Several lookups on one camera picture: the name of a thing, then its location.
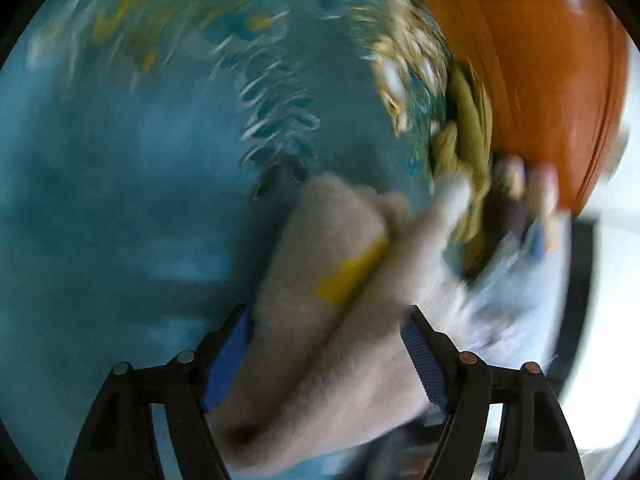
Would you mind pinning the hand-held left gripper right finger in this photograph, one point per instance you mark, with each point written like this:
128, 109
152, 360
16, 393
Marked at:
425, 355

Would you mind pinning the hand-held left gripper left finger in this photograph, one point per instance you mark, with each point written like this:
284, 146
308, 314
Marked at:
227, 355

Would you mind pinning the beige fuzzy sweater yellow pattern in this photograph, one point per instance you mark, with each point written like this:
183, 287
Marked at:
320, 340

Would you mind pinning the light blue garment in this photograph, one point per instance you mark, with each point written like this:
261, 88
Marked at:
520, 300

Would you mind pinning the dark cloth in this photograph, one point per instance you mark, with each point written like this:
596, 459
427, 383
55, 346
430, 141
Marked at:
507, 200

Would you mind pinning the teal patterned plush blanket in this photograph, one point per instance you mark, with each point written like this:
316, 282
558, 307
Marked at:
150, 185

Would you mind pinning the olive green cloth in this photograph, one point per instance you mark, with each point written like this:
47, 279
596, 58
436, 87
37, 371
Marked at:
467, 150

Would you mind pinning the orange wooden headboard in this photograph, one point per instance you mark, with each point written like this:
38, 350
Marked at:
540, 70

